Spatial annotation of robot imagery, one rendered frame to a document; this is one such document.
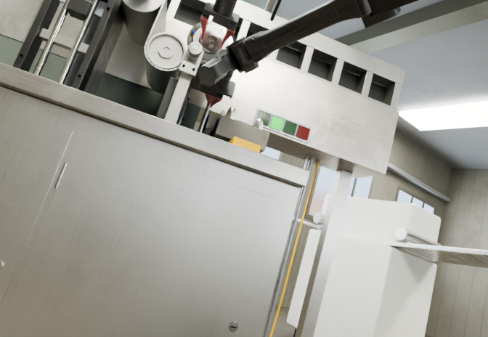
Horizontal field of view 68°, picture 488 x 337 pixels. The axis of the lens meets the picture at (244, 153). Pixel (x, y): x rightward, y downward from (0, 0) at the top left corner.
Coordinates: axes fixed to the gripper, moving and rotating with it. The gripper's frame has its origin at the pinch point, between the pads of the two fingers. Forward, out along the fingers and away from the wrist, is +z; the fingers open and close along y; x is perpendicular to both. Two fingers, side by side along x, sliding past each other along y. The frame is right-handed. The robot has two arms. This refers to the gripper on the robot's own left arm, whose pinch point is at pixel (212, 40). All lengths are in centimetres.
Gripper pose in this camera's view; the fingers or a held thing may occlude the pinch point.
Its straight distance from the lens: 115.6
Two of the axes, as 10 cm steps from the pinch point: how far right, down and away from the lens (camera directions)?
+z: -3.6, 7.0, 6.1
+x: 0.9, -6.3, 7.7
